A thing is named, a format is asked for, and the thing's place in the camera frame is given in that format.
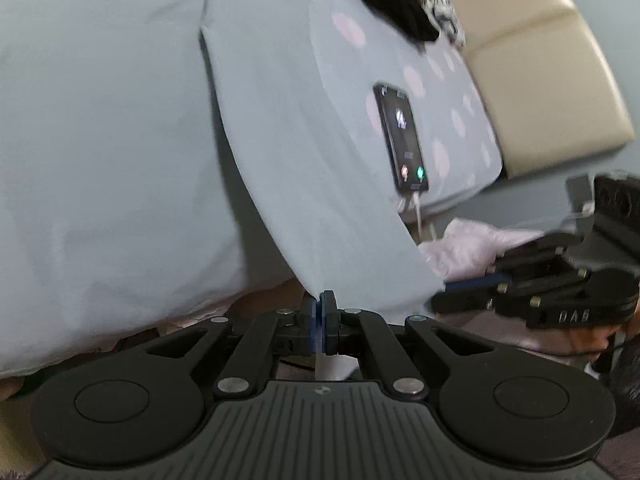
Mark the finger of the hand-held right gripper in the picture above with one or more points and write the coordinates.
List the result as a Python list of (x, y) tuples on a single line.
[(465, 302), (530, 260)]

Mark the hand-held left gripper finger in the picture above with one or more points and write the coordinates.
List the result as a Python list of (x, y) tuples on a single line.
[(324, 320), (312, 320)]

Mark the light grey garment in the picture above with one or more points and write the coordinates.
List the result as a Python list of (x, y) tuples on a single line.
[(125, 135)]

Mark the person's right hand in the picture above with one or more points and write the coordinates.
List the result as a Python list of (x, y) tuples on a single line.
[(587, 345)]

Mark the pink fleece cloth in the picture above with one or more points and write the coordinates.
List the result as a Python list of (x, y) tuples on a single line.
[(470, 245)]

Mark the black smartphone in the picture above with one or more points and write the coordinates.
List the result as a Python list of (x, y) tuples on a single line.
[(402, 140)]

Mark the beige padded headboard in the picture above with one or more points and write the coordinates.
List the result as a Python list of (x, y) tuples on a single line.
[(540, 85)]

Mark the black and white printed cloth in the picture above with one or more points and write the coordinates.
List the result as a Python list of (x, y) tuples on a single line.
[(445, 5)]

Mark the black folded garment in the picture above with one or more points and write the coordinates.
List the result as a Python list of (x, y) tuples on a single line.
[(390, 0)]

